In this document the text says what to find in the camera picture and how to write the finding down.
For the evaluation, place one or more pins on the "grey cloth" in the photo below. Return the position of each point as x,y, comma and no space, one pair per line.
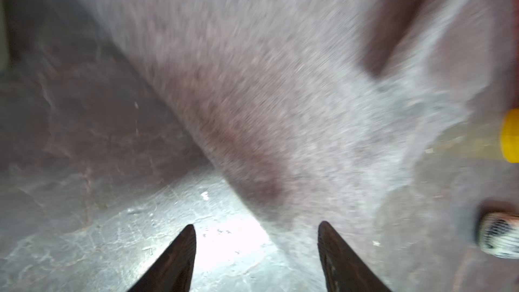
378,116

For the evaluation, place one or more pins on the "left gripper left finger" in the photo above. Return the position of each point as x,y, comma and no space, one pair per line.
173,270

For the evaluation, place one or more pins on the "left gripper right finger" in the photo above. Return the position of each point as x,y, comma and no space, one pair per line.
343,269

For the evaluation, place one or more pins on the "white labelled bottle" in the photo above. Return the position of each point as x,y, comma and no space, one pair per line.
497,235

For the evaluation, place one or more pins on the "yellow pencil bucket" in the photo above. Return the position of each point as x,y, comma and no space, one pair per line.
509,137

